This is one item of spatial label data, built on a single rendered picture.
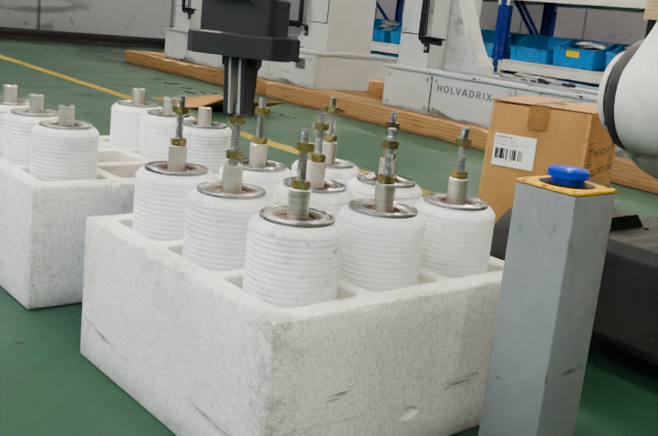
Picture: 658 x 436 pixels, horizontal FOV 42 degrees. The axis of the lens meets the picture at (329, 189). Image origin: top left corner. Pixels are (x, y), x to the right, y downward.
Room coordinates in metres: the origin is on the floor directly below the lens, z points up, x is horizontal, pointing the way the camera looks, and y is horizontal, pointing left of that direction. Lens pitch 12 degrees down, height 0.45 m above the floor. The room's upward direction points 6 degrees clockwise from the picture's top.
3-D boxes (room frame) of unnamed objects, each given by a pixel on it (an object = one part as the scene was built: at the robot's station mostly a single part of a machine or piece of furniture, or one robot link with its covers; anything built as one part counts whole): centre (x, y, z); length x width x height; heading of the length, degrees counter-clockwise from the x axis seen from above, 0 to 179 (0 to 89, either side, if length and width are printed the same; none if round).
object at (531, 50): (6.73, -1.58, 0.36); 0.50 x 0.38 x 0.21; 130
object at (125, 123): (1.57, 0.37, 0.16); 0.10 x 0.10 x 0.18
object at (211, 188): (0.91, 0.11, 0.25); 0.08 x 0.08 x 0.01
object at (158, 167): (0.99, 0.18, 0.25); 0.08 x 0.08 x 0.01
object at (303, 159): (0.82, 0.03, 0.30); 0.01 x 0.01 x 0.08
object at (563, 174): (0.81, -0.23, 0.32); 0.04 x 0.04 x 0.02
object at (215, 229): (0.91, 0.11, 0.16); 0.10 x 0.10 x 0.18
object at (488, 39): (7.12, -1.26, 0.36); 0.50 x 0.38 x 0.21; 129
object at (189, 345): (0.98, 0.02, 0.09); 0.39 x 0.39 x 0.18; 41
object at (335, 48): (5.03, 0.43, 0.45); 1.61 x 0.57 x 0.74; 39
